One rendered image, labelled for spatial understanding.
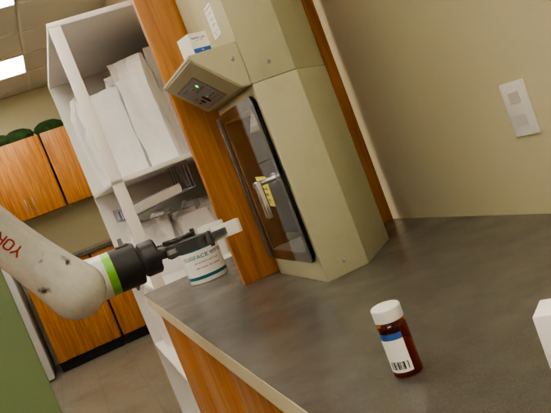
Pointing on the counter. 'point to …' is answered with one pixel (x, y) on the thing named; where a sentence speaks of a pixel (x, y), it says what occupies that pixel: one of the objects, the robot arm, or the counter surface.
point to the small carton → (193, 43)
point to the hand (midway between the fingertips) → (226, 226)
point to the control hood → (212, 73)
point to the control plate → (201, 93)
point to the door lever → (265, 194)
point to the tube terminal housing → (301, 129)
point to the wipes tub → (204, 264)
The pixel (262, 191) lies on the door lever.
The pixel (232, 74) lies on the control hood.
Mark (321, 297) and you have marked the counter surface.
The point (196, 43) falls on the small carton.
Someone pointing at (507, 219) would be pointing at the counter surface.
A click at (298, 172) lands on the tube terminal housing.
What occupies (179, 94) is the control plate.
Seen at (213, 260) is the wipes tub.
